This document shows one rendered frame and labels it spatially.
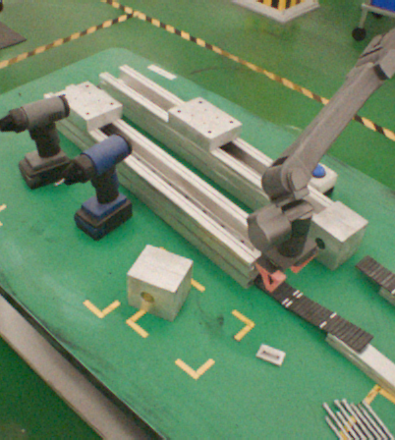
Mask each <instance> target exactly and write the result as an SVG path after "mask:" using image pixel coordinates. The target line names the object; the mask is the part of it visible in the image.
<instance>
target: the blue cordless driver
mask: <svg viewBox="0 0 395 440"><path fill-rule="evenodd" d="M132 153H133V145H132V142H131V141H130V140H129V139H128V138H127V137H126V136H125V135H123V134H121V133H117V134H116V135H112V136H110V137H108V138H106V139H104V140H103V141H101V142H99V143H98V144H96V145H95V146H93V147H91V148H89V149H88V150H86V151H84V152H82V153H81V155H80V156H77V157H74V158H72V159H71V160H70V162H69V163H70V164H69V166H68V167H67V168H66V169H65V171H64V172H63V173H62V174H61V179H62V180H61V181H58V182H57V183H55V184H53V186H54V187H57V186H59V185H61V184H62V183H64V184H65V185H67V186H68V185H72V184H75V183H82V184H85V183H87V182H88V181H90V183H91V186H92V187H94V189H95V193H96V195H95V196H93V197H90V198H89V199H88V200H86V201H85V202H83V203H82V208H80V209H78V210H77V211H76V212H75V214H74V221H75V222H76V225H77V227H78V228H80V229H81V230H82V231H84V232H85V233H87V235H88V236H90V237H91V238H93V239H94V240H95V241H99V240H100V239H102V238H103V237H104V236H105V235H107V234H108V233H110V232H111V231H112V230H114V229H115V228H117V227H118V226H120V225H122V224H124V222H126V221H127V220H129V219H130V218H131V217H132V203H131V201H130V200H128V199H127V198H126V197H125V195H124V194H122V193H121V192H119V190H118V189H119V186H120V184H119V179H118V174H117V169H116V165H117V164H119V163H121V162H122V161H124V160H126V159H127V158H128V157H129V156H131V155H132Z"/></svg>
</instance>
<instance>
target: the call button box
mask: <svg viewBox="0 0 395 440"><path fill-rule="evenodd" d="M318 164H319V165H322V164H321V163H318ZM322 166H323V167H324V168H325V174H324V175H323V176H321V177H317V176H313V177H312V179H311V180H310V181H309V186H311V187H312V188H314V189H315V190H316V191H317V192H319V193H321V194H322V195H324V196H325V197H328V196H329V195H330V194H331V193H333V190H334V186H335V183H336V181H337V177H338V175H337V174H336V173H335V172H333V171H331V170H330V169H328V168H327V167H325V165H322Z"/></svg>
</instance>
